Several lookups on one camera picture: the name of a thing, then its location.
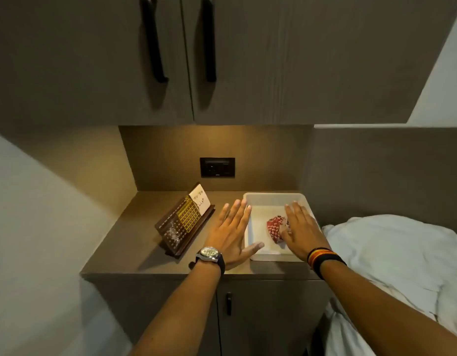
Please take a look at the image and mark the person's right hand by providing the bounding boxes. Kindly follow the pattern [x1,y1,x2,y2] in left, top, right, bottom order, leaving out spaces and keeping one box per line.
[281,201,331,262]

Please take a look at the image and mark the person's left hand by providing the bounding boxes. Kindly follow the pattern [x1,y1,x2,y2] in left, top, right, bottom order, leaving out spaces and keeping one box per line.
[204,199,265,271]

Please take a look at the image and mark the person's left forearm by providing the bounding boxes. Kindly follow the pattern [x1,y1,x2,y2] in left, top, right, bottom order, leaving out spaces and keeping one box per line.
[130,260,224,356]

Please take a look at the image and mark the person's right forearm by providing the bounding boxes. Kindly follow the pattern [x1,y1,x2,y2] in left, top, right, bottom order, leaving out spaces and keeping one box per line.
[319,260,457,356]

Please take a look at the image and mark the red and white patterned cloth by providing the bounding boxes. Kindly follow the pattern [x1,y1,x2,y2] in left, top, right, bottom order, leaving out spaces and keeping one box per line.
[266,216,290,244]

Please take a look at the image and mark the white plastic tray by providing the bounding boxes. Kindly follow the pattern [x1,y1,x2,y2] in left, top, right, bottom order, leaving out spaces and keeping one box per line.
[243,193,322,262]

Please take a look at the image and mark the striped woven wristband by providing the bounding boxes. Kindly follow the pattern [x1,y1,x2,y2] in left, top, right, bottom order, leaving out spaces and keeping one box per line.
[307,247,338,268]

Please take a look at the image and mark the white handwritten note card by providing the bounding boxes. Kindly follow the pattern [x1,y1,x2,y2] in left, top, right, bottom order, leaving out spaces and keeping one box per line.
[189,184,211,216]

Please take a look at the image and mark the black wristband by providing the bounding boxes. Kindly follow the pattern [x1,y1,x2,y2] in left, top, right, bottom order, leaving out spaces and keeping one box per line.
[311,253,347,281]

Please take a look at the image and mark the yellow calendar grid card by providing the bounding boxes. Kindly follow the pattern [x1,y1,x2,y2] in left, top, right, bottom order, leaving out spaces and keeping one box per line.
[175,196,201,234]

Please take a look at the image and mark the brown wooden desk calendar stand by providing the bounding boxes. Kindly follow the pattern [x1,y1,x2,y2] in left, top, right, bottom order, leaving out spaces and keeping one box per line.
[154,182,216,259]

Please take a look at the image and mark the grey bedside cabinet door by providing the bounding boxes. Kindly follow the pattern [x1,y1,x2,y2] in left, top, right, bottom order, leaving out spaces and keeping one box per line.
[83,277,221,356]
[217,279,334,356]

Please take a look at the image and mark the white bed duvet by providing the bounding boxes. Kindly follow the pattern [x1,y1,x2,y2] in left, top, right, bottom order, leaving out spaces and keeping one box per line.
[317,214,457,356]

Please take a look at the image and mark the silver wristwatch with black strap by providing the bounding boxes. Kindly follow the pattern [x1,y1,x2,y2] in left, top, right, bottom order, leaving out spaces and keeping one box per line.
[195,247,226,275]

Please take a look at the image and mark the black wall socket panel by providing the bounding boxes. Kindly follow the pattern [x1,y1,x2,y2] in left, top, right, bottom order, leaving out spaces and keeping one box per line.
[200,157,236,178]

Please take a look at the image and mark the wide grey wall cabinet door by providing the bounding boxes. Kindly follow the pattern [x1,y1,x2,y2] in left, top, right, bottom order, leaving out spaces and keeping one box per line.
[181,0,457,125]

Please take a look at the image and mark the long black cabinet handle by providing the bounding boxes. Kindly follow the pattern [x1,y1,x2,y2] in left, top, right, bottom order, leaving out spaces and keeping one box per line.
[140,0,169,84]
[201,0,217,83]

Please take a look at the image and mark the narrow grey wall cabinet door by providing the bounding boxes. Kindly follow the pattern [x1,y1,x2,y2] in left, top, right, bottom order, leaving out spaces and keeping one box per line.
[0,0,194,127]

